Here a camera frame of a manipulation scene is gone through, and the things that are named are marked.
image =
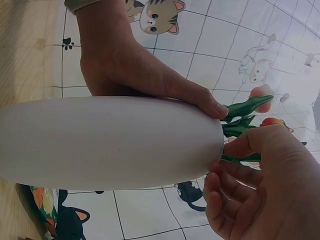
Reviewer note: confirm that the person's left hand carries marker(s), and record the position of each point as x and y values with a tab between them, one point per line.
140	67

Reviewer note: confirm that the person's right hand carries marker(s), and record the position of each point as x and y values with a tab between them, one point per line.
287	180

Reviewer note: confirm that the person's left thumb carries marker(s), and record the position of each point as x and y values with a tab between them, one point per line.
195	95

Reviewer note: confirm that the person's right thumb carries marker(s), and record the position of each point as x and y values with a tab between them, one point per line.
257	140

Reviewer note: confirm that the white vase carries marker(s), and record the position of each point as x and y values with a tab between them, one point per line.
107	142

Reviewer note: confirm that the person's left forearm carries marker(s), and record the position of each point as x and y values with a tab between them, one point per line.
105	22

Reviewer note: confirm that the red and yellow artificial tulip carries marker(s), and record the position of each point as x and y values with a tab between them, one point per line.
237	130

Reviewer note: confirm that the pink artificial tulip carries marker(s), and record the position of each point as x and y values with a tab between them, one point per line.
262	102

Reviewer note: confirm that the colourful floral printed object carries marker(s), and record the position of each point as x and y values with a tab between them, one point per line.
46	202

